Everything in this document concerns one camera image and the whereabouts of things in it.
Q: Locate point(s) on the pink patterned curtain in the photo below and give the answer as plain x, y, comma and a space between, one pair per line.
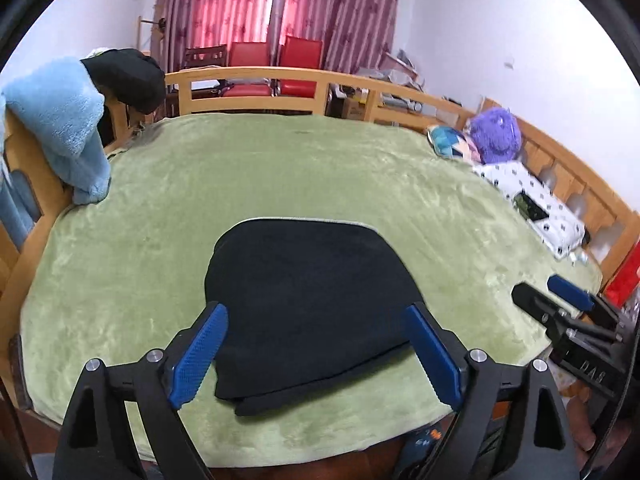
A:
340, 10

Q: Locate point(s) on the dark wooden chair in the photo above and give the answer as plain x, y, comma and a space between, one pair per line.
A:
202, 57

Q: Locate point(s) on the colourful geometric pillow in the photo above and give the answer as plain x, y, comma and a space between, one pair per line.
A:
450, 141

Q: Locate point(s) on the light blue fleece cloth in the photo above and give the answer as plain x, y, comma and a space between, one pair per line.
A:
55, 115

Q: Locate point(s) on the purple plush toy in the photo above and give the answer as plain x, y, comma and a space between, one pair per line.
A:
495, 132

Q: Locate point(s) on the black cloth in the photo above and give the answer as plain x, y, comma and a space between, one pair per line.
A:
130, 77

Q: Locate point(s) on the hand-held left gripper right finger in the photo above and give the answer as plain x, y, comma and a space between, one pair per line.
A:
432, 355

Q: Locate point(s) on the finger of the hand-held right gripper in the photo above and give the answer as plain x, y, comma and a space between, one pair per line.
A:
532, 302
570, 291

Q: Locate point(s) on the white flower-print pillow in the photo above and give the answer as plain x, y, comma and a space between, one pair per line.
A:
555, 215

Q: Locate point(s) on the red bag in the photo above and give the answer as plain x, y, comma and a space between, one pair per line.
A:
625, 280

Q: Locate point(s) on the black pants with white stripe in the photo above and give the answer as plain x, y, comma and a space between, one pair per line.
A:
310, 300

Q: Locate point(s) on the red chair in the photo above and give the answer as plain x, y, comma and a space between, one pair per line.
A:
247, 60
300, 57

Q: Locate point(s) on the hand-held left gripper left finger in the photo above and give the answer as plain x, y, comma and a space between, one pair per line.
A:
200, 355

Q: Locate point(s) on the wooden bed frame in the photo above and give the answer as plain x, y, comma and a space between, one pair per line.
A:
300, 77

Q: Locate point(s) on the small white object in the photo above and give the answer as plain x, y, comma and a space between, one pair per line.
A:
580, 258

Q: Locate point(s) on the wooden coat rack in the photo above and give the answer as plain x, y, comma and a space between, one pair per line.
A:
150, 35

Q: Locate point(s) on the green fleece blanket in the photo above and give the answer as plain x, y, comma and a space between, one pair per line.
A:
150, 210

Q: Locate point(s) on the cardboard box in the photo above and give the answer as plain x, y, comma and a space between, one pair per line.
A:
354, 109

